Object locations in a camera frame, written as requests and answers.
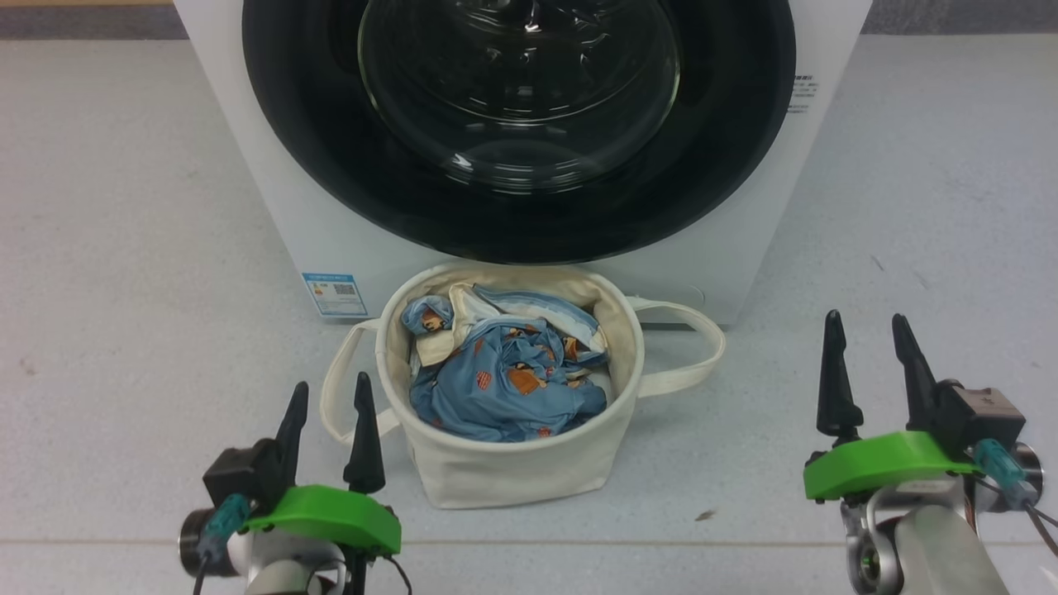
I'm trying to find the blue bear print garment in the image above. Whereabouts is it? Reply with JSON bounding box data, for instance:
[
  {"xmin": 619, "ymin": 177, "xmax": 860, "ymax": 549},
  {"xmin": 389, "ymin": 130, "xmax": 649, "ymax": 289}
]
[
  {"xmin": 409, "ymin": 322, "xmax": 608, "ymax": 444},
  {"xmin": 401, "ymin": 283, "xmax": 610, "ymax": 369}
]

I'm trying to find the black round glass washer door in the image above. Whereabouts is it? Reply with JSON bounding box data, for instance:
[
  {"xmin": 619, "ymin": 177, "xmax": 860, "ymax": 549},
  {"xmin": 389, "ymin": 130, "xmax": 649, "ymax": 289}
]
[{"xmin": 242, "ymin": 0, "xmax": 797, "ymax": 265}]

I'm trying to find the camera cable teal plug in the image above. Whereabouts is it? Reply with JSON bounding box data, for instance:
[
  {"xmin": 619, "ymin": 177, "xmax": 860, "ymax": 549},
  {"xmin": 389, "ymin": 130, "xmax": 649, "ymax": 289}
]
[
  {"xmin": 193, "ymin": 494, "xmax": 250, "ymax": 595},
  {"xmin": 973, "ymin": 439, "xmax": 1058, "ymax": 556}
]

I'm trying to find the white washing machine body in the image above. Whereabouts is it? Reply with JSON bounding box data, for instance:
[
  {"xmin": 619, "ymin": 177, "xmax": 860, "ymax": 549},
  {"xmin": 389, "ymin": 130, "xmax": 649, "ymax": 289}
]
[{"xmin": 172, "ymin": 0, "xmax": 875, "ymax": 330}]

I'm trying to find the left camera cable teal plug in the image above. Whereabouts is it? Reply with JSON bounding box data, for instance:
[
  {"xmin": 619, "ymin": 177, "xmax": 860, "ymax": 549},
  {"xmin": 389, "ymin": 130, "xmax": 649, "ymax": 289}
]
[{"xmin": 193, "ymin": 494, "xmax": 250, "ymax": 595}]

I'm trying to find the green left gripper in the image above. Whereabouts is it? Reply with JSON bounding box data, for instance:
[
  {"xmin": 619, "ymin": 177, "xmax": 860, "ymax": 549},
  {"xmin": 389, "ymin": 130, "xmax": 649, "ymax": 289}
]
[{"xmin": 240, "ymin": 372, "xmax": 403, "ymax": 556}]

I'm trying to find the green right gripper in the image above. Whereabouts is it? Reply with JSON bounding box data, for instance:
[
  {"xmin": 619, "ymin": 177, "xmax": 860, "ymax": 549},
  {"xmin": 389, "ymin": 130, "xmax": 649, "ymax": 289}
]
[{"xmin": 803, "ymin": 310, "xmax": 984, "ymax": 502}]

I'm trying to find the right camera cable teal plug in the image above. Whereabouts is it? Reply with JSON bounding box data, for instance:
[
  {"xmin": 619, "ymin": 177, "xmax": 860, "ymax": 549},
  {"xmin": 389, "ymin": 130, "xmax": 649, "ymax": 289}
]
[{"xmin": 973, "ymin": 439, "xmax": 1058, "ymax": 556}]

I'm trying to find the cream fabric laundry basket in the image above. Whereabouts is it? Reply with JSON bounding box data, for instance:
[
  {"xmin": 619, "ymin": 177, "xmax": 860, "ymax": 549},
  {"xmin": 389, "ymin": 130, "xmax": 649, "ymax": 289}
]
[{"xmin": 320, "ymin": 262, "xmax": 727, "ymax": 510}]

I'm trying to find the blue energy label sticker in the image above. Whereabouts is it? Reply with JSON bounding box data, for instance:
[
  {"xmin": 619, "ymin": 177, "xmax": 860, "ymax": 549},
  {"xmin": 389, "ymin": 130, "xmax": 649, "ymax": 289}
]
[{"xmin": 302, "ymin": 273, "xmax": 369, "ymax": 318}]

